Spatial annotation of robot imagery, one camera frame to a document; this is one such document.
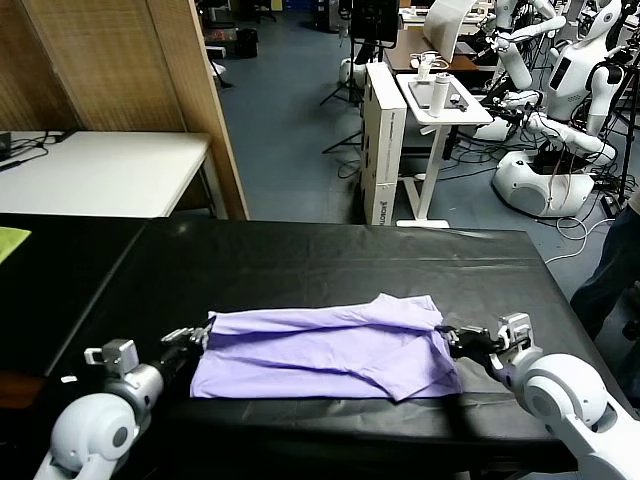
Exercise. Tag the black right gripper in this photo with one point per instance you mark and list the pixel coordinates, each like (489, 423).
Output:
(475, 346)

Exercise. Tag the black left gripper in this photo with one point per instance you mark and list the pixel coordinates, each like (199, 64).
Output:
(175, 362)

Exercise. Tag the lavender t-shirt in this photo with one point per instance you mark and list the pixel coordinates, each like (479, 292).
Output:
(310, 355)

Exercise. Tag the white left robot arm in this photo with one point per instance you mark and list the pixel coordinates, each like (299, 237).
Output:
(95, 430)

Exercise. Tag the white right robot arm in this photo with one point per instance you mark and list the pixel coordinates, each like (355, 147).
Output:
(560, 395)

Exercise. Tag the large black table cover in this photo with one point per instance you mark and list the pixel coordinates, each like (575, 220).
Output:
(325, 265)

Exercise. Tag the person's leg in jeans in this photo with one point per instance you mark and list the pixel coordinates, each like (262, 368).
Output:
(605, 280)

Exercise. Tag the white standing desk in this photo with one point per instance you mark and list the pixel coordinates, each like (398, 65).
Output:
(435, 170)

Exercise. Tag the white table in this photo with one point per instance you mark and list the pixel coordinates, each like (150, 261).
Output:
(100, 170)

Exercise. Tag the tall white cardboard box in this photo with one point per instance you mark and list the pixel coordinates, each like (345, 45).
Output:
(382, 145)

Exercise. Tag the yellow-green cloth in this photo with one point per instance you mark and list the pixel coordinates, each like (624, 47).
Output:
(11, 242)

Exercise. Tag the small black device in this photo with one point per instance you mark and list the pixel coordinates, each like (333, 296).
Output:
(457, 101)

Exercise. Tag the white bottle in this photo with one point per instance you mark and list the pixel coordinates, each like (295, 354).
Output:
(439, 95)

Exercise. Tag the grey laptop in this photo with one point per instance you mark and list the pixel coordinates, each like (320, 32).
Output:
(420, 92)

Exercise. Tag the black box on white table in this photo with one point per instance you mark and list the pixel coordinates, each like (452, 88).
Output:
(4, 146)

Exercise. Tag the white humanoid robot with base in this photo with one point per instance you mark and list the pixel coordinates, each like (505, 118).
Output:
(570, 85)

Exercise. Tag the white gadget on stand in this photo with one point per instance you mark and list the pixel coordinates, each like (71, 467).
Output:
(425, 62)

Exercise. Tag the brown desk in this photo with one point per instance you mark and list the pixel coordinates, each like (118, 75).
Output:
(400, 55)

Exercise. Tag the white curved panel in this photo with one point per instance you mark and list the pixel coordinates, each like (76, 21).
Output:
(445, 25)

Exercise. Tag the black monitor on stand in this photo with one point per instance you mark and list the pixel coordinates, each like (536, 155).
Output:
(375, 20)

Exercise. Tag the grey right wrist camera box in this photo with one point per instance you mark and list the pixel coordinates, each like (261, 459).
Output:
(515, 332)

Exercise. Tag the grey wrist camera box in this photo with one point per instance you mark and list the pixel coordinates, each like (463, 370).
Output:
(117, 355)
(515, 332)

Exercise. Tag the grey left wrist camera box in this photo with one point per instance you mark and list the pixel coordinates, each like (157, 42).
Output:
(117, 355)

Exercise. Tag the black camera tripod by robot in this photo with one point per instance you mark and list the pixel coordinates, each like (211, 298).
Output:
(627, 135)

